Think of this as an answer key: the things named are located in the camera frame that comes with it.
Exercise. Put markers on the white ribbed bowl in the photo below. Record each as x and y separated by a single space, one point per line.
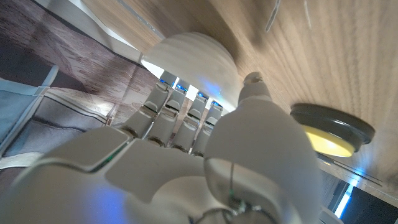
192 59

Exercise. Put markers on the yellow button with black base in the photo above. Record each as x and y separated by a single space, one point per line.
326 121

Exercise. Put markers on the grey five-finger right hand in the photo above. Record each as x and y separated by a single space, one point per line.
171 174

